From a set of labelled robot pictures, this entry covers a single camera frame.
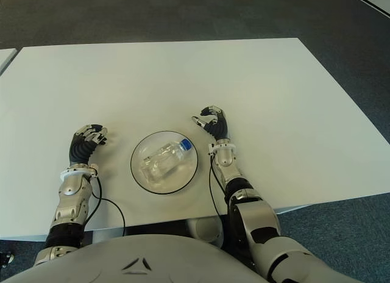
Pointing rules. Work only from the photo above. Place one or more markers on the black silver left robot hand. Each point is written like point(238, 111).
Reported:
point(80, 149)

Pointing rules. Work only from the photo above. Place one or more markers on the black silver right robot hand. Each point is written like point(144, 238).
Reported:
point(219, 127)

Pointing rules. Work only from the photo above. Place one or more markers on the clear water bottle blue cap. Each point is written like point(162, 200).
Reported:
point(166, 162)

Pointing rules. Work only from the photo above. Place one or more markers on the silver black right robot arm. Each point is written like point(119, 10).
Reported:
point(259, 216)

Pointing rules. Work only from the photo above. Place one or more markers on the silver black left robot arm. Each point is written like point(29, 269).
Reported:
point(70, 197)

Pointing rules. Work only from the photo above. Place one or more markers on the white plate black rim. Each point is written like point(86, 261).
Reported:
point(186, 179)

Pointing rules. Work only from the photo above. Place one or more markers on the white silver robot leg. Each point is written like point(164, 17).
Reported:
point(207, 229)

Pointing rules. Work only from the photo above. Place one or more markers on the neighbouring white table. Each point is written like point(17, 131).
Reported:
point(5, 58)

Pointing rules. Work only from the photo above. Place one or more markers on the grey robot torso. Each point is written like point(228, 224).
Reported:
point(137, 261)

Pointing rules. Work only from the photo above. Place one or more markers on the black stand foot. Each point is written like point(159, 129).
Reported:
point(6, 258)

